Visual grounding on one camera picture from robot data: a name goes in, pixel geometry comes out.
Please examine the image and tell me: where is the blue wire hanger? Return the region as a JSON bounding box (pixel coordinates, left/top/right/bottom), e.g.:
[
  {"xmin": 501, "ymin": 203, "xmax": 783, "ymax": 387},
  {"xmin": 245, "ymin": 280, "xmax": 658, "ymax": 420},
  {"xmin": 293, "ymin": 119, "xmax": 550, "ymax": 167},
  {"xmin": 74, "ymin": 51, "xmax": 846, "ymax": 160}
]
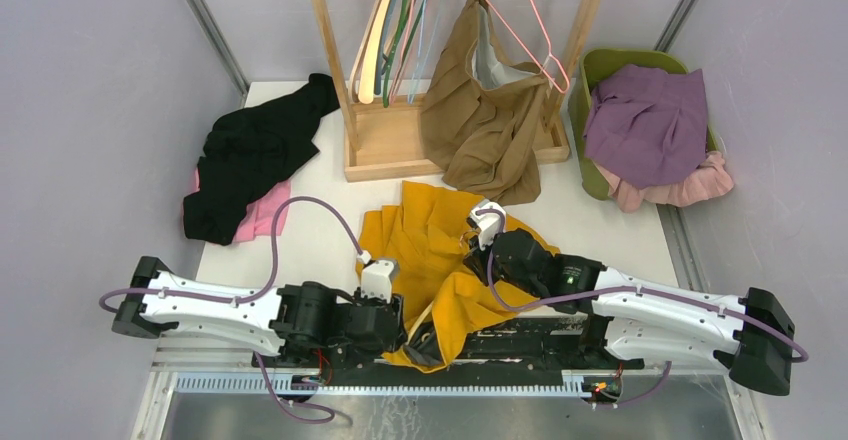
[{"xmin": 406, "ymin": 0, "xmax": 430, "ymax": 104}]

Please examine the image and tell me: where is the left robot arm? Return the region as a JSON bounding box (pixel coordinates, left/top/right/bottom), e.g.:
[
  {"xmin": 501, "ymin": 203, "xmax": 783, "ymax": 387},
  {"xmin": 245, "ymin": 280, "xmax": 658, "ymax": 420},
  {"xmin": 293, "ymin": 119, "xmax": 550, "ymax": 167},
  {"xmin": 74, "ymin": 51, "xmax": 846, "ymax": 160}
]
[{"xmin": 111, "ymin": 256, "xmax": 407, "ymax": 367}]

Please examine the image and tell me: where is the light pink ruffled garment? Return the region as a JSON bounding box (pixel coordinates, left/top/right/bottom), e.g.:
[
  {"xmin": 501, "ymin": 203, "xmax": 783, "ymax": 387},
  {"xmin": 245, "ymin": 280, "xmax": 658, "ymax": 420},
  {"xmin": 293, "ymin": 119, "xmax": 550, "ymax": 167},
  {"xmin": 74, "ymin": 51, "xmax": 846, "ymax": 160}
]
[{"xmin": 595, "ymin": 150, "xmax": 735, "ymax": 213}]

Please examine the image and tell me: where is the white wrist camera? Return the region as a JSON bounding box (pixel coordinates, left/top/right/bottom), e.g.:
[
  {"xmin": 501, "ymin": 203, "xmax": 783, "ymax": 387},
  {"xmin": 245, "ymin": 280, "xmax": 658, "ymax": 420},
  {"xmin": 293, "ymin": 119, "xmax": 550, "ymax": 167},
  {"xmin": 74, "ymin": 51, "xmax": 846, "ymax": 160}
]
[
  {"xmin": 357, "ymin": 250, "xmax": 400, "ymax": 303},
  {"xmin": 467, "ymin": 199, "xmax": 507, "ymax": 250}
]

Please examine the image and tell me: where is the yellow garment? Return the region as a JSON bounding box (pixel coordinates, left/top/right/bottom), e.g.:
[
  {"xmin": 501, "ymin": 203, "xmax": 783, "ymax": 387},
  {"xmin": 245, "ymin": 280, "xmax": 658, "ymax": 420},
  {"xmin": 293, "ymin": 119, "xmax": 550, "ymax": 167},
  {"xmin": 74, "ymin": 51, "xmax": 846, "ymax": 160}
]
[{"xmin": 359, "ymin": 181, "xmax": 533, "ymax": 374}]

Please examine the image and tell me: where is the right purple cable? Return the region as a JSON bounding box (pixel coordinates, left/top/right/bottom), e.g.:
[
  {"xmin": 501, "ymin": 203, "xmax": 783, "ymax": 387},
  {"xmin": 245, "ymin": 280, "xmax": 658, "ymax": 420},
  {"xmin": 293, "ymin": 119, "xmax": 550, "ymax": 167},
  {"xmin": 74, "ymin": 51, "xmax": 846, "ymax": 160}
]
[{"xmin": 474, "ymin": 207, "xmax": 810, "ymax": 408}]

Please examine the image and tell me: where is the beige wooden hanger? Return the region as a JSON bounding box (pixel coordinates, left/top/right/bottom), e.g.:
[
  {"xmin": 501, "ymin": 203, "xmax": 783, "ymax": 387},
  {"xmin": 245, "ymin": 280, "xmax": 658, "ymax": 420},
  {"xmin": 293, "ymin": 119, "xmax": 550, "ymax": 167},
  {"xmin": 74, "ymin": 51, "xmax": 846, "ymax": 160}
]
[{"xmin": 349, "ymin": 0, "xmax": 390, "ymax": 105}]

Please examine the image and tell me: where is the yellow plastic hanger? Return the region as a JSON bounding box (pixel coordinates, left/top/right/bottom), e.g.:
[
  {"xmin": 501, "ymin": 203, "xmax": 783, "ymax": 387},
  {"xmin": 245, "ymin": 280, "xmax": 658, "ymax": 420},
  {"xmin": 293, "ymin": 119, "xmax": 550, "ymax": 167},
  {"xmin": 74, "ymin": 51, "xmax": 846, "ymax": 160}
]
[{"xmin": 403, "ymin": 302, "xmax": 438, "ymax": 353}]

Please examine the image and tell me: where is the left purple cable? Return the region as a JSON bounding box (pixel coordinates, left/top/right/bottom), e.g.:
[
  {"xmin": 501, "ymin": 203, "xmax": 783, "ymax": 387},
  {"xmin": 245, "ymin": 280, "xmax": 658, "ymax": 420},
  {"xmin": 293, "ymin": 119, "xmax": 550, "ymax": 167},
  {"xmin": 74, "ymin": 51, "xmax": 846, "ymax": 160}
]
[{"xmin": 98, "ymin": 196, "xmax": 370, "ymax": 426}]

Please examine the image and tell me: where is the purple cable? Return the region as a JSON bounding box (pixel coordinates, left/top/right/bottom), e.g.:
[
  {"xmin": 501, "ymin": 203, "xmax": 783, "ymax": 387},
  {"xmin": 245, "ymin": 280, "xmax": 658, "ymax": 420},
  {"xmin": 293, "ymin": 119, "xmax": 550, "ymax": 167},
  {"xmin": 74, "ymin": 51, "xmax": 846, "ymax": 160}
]
[
  {"xmin": 474, "ymin": 207, "xmax": 810, "ymax": 408},
  {"xmin": 98, "ymin": 196, "xmax": 370, "ymax": 426}
]

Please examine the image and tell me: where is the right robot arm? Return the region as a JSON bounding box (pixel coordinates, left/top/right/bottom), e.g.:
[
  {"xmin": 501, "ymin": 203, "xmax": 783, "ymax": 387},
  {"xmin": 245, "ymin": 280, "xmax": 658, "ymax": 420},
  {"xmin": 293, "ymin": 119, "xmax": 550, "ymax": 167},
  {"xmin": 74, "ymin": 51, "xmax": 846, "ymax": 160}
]
[{"xmin": 464, "ymin": 229, "xmax": 809, "ymax": 396}]

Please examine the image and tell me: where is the tan pleated skirt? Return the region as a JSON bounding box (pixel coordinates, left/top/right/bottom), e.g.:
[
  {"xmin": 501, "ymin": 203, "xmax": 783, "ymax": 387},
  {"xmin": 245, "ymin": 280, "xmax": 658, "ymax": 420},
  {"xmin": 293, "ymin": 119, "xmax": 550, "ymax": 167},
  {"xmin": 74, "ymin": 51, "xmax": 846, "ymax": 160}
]
[{"xmin": 420, "ymin": 0, "xmax": 549, "ymax": 205}]

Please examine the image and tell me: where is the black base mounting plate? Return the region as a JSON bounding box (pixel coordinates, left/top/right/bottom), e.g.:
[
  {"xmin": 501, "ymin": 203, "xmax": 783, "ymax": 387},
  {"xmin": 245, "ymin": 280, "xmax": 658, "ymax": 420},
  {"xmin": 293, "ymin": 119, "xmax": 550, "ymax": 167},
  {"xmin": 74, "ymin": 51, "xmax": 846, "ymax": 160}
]
[{"xmin": 251, "ymin": 317, "xmax": 644, "ymax": 388}]

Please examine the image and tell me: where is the pink wire hanger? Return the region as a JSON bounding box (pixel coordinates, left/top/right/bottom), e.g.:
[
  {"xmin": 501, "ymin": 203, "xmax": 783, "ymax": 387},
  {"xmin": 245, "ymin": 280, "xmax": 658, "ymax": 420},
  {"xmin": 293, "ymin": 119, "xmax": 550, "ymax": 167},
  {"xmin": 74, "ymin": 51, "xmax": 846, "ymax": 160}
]
[
  {"xmin": 483, "ymin": 0, "xmax": 571, "ymax": 94},
  {"xmin": 382, "ymin": 0, "xmax": 423, "ymax": 107}
]

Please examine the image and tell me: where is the purple garment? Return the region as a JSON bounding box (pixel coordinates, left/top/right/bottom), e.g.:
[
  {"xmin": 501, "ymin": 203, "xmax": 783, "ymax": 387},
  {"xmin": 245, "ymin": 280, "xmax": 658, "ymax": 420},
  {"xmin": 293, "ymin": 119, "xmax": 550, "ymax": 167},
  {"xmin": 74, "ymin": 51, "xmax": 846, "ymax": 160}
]
[{"xmin": 583, "ymin": 64, "xmax": 708, "ymax": 188}]

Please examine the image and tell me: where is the green plastic hanger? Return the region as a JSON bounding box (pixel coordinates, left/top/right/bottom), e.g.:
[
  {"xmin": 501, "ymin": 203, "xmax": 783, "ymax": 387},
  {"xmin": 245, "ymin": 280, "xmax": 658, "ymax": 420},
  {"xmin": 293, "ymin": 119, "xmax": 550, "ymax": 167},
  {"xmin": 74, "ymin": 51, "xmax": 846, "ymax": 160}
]
[{"xmin": 375, "ymin": 0, "xmax": 430, "ymax": 108}]

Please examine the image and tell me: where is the wooden hanger rack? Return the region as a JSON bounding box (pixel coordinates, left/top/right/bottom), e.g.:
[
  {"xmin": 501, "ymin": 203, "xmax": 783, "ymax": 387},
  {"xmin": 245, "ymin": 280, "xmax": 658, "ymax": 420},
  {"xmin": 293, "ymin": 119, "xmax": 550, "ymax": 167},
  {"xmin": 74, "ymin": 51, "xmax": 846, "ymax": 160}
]
[{"xmin": 311, "ymin": 0, "xmax": 601, "ymax": 182}]

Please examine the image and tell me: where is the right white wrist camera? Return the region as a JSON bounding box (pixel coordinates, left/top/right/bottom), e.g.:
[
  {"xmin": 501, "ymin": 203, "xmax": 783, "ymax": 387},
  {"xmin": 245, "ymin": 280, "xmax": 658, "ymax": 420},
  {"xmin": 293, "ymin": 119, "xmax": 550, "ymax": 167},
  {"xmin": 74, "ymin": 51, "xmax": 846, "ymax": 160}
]
[{"xmin": 467, "ymin": 199, "xmax": 507, "ymax": 250}]

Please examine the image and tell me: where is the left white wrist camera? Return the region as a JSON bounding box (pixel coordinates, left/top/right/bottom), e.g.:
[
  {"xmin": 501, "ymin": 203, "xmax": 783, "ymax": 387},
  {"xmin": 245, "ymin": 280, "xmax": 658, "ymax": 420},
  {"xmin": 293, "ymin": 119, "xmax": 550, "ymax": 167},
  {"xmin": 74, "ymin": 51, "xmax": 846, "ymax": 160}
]
[{"xmin": 357, "ymin": 250, "xmax": 400, "ymax": 303}]

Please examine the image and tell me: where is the grey plastic hanger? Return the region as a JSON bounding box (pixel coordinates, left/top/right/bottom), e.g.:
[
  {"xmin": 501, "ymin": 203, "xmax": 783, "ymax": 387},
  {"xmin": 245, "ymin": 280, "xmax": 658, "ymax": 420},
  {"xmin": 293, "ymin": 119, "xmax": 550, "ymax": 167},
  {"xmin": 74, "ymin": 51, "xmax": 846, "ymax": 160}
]
[{"xmin": 374, "ymin": 0, "xmax": 397, "ymax": 96}]

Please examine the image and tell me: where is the aluminium frame rail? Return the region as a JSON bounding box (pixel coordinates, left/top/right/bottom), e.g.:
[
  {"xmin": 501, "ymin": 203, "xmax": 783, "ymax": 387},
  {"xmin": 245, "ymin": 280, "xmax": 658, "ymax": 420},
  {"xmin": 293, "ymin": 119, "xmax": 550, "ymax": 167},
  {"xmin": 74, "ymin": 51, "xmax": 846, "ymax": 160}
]
[{"xmin": 130, "ymin": 341, "xmax": 769, "ymax": 439}]

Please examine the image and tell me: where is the black garment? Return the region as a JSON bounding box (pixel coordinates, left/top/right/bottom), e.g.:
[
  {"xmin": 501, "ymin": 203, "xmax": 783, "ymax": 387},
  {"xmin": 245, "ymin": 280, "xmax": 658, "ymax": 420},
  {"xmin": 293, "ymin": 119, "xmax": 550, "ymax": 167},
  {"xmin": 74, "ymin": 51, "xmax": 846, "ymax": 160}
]
[{"xmin": 182, "ymin": 73, "xmax": 339, "ymax": 246}]

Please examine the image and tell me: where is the green plastic bin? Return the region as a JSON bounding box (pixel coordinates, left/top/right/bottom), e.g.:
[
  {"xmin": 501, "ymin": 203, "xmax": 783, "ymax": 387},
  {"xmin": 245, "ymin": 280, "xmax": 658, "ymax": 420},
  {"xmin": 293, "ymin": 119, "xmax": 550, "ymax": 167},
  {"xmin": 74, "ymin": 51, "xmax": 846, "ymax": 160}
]
[{"xmin": 568, "ymin": 48, "xmax": 715, "ymax": 200}]

